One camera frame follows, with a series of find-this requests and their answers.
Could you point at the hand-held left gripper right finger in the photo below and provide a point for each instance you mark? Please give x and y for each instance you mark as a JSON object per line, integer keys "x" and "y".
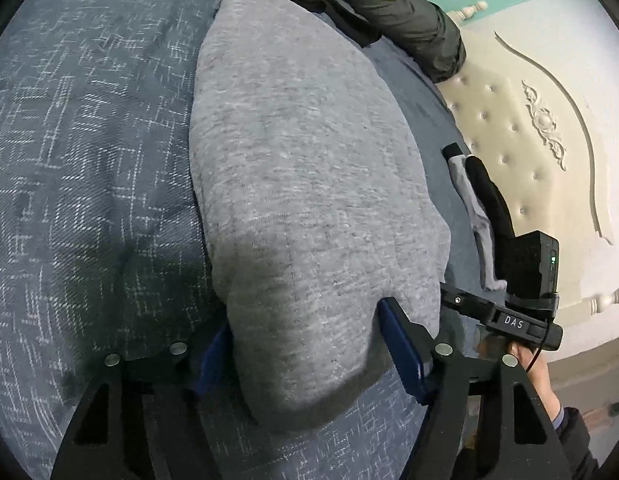
{"x": 404, "y": 350}

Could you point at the person's right forearm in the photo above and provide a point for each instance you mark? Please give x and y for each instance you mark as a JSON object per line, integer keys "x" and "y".
{"x": 574, "y": 440}

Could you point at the grey knit sweater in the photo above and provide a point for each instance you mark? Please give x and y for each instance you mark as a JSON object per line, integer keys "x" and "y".
{"x": 314, "y": 210}

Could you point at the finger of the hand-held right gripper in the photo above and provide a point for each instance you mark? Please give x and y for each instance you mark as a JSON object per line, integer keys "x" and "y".
{"x": 459, "y": 300}

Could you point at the dark grey rolled duvet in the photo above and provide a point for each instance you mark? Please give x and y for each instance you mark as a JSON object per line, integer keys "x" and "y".
{"x": 419, "y": 25}

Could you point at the folded black and lavender garment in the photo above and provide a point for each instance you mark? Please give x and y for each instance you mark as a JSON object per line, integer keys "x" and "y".
{"x": 489, "y": 210}

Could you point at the cream tufted headboard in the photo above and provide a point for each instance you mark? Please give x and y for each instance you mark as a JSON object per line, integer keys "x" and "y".
{"x": 539, "y": 135}

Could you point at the person's right hand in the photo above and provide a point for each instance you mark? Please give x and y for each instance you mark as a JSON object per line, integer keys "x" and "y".
{"x": 539, "y": 375}

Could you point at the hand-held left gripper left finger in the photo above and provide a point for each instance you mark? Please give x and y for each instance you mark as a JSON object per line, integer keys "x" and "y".
{"x": 212, "y": 360}

